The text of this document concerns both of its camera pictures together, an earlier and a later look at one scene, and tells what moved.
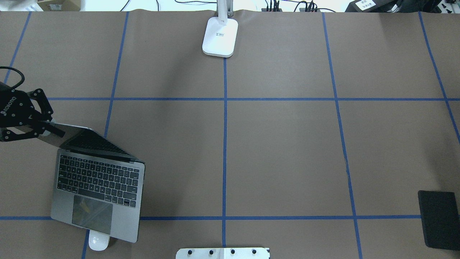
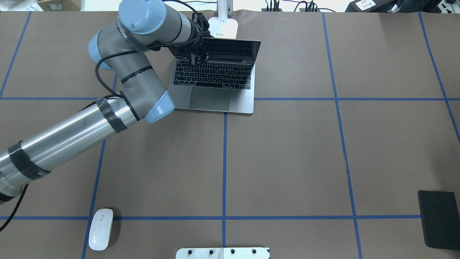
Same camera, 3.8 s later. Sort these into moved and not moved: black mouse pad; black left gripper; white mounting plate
Moved: black left gripper
Not moved: black mouse pad; white mounting plate
